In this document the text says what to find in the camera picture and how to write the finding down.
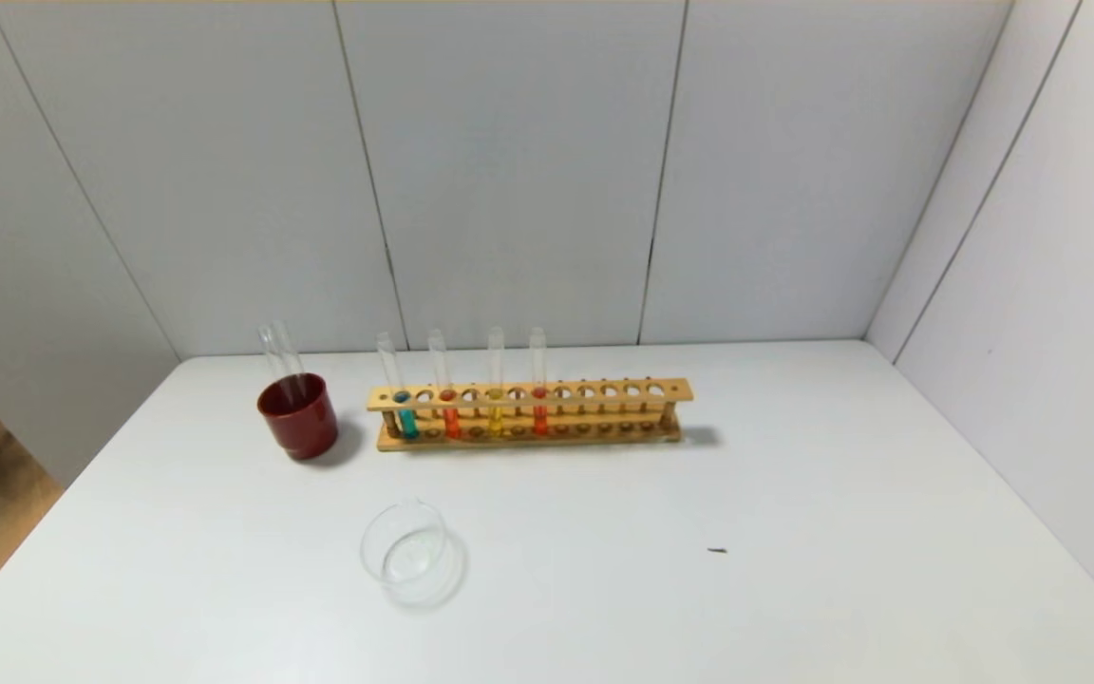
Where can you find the test tube with red liquid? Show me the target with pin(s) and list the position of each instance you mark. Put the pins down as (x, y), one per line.
(452, 423)
(539, 418)

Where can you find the test tube with blue liquid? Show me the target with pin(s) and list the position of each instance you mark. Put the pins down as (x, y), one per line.
(407, 423)

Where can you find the wooden test tube rack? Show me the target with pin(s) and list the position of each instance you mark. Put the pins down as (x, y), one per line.
(547, 391)

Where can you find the test tube with yellow liquid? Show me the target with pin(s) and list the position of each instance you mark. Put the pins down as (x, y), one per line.
(496, 418)

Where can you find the clear glass beaker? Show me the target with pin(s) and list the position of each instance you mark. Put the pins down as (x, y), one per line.
(411, 560)

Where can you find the dark red cup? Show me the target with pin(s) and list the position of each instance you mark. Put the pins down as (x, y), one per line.
(298, 426)

